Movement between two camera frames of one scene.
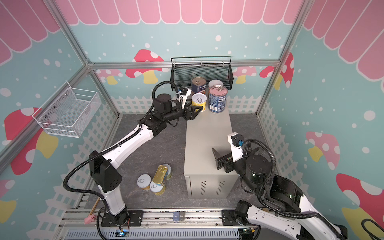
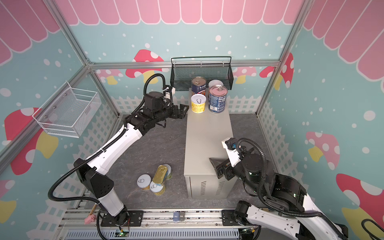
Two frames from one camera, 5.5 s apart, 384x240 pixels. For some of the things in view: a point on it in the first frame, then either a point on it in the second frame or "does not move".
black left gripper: (192, 115) to (175, 115)
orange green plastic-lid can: (215, 82) does not move
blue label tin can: (217, 98) does not move
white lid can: (199, 99) does not move
